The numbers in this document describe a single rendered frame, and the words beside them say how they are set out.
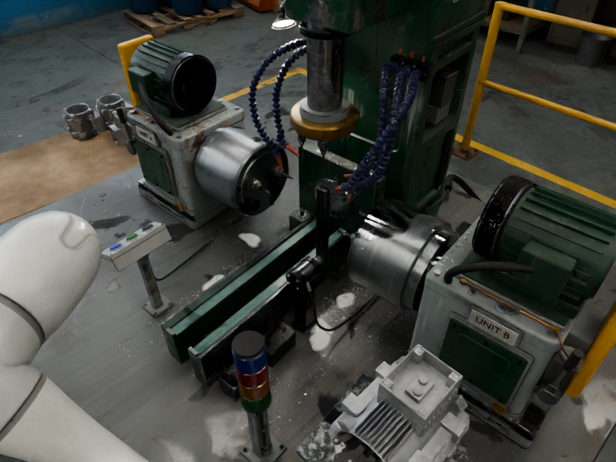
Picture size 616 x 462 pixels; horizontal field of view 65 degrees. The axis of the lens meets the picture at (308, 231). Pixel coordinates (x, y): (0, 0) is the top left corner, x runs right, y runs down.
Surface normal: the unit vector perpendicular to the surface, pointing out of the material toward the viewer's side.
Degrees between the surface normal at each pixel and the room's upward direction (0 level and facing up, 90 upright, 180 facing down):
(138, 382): 0
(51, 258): 44
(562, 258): 0
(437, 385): 0
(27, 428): 63
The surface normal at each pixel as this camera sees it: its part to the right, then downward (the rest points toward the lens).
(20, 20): 0.69, 0.47
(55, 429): 0.74, -0.20
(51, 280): 0.84, -0.28
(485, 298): 0.00, -0.75
